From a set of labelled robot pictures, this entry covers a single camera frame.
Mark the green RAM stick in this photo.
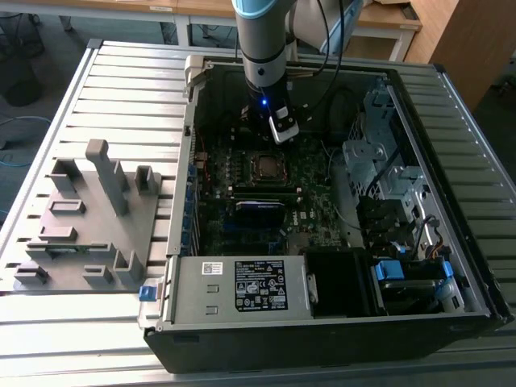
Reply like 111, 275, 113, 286
44, 246, 89, 256

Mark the metal socket cover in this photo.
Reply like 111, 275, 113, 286
252, 152, 292, 185

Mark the silver metal disk bay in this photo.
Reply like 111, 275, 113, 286
341, 86, 435, 243

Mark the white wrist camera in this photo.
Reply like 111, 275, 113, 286
268, 105, 300, 145

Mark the thin black wire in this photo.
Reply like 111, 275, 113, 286
414, 214, 440, 261

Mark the wooden cabinet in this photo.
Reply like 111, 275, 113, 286
404, 0, 516, 112

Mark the thick black cable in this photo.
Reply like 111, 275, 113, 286
364, 144, 402, 201

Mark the thin white wire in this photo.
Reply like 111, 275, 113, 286
320, 139, 364, 233

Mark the black plastic holder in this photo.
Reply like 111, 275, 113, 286
356, 196, 414, 245

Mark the black office chair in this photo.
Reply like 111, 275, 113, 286
0, 11, 46, 108

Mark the black plastic shroud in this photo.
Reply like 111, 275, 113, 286
302, 248, 378, 319

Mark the hard disk in blue carrier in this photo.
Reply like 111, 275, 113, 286
372, 260, 456, 318

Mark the thin red wire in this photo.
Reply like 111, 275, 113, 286
195, 127, 213, 181

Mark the silver CPU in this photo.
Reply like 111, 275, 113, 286
257, 155, 285, 177

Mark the green motherboard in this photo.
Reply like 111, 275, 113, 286
189, 128, 364, 257

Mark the black RAM slot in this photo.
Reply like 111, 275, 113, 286
232, 184, 298, 194
234, 193, 298, 203

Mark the grey power supply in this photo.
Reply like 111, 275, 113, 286
163, 254, 320, 323

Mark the multicoloured wire bundle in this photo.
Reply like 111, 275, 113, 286
427, 235, 452, 261

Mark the grey parts rack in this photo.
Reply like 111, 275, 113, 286
11, 139, 164, 293

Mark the light blue floor cable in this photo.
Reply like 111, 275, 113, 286
0, 115, 53, 170

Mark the wooden desk white frame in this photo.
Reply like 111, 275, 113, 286
0, 0, 181, 45
177, 0, 424, 62

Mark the black PC case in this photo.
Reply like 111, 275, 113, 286
136, 54, 515, 374

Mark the black looped cable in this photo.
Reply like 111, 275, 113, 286
325, 86, 362, 136

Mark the black graphics card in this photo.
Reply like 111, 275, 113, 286
235, 199, 286, 229

